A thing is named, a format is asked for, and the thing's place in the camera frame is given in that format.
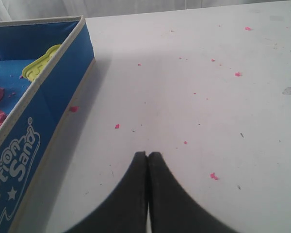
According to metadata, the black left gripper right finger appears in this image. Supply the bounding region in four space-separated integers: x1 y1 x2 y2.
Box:
147 152 235 233

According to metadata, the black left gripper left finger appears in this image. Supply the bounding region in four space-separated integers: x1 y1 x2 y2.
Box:
67 151 148 233

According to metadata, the blue motion sand box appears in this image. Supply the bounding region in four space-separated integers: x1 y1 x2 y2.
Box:
0 16 95 233

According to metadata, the yellow-green plastic mould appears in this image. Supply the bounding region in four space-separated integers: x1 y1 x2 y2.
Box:
21 44 61 82

